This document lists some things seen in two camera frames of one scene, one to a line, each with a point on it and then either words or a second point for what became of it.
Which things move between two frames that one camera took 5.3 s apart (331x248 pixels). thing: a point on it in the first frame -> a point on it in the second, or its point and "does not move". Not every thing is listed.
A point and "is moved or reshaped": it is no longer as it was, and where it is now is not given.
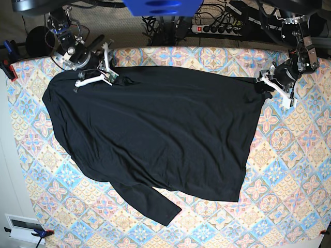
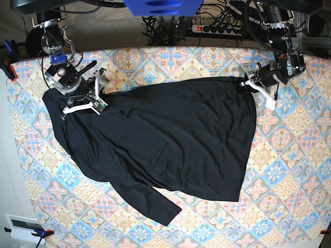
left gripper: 96,62 -> 89,85
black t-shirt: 185,129 is moved or reshaped
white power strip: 216,30 does not move
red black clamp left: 9,69 does not move
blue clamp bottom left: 42,234 does not move
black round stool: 40,42 does not move
